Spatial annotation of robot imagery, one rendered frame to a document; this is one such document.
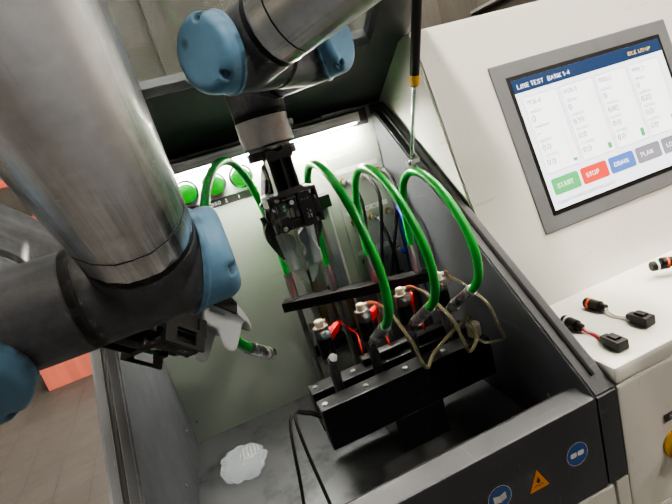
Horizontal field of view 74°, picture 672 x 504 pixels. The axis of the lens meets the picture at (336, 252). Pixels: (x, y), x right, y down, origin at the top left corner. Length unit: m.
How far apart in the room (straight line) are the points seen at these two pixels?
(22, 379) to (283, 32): 0.33
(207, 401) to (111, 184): 0.92
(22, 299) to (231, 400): 0.83
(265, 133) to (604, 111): 0.75
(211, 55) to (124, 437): 0.51
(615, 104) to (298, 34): 0.84
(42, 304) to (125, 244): 0.09
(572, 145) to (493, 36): 0.27
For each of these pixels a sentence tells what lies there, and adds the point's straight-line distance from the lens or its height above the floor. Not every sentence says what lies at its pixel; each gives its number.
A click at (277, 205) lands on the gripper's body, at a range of 0.63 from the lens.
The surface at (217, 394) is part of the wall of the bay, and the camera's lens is 1.11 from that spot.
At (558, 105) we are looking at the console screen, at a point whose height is 1.34.
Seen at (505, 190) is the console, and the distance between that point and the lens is 0.93.
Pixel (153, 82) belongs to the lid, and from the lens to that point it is 0.86.
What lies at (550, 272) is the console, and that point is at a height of 1.04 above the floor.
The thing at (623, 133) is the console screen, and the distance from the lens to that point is 1.14.
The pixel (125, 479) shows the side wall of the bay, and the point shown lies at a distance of 0.70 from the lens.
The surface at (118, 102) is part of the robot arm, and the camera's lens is 0.22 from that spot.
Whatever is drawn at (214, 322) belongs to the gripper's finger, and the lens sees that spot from 0.55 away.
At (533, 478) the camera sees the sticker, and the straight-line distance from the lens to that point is 0.76.
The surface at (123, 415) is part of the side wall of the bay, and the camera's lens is 0.73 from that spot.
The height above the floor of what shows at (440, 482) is 0.95.
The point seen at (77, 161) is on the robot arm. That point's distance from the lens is 0.22.
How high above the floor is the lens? 1.41
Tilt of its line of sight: 14 degrees down
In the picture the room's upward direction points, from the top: 16 degrees counter-clockwise
